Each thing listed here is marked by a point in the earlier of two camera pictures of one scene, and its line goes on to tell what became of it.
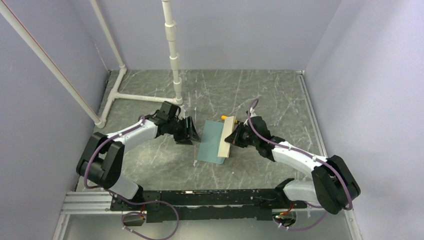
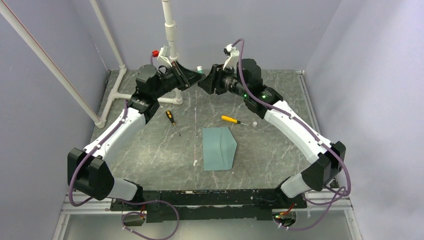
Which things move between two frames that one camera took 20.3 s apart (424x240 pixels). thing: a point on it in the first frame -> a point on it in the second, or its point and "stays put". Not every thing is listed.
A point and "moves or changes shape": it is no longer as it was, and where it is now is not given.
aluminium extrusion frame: x=83 y=203 stays put
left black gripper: x=188 y=133 -> x=187 y=76
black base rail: x=185 y=206 stays put
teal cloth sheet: x=208 y=150 moves or changes shape
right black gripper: x=232 y=138 -> x=208 y=83
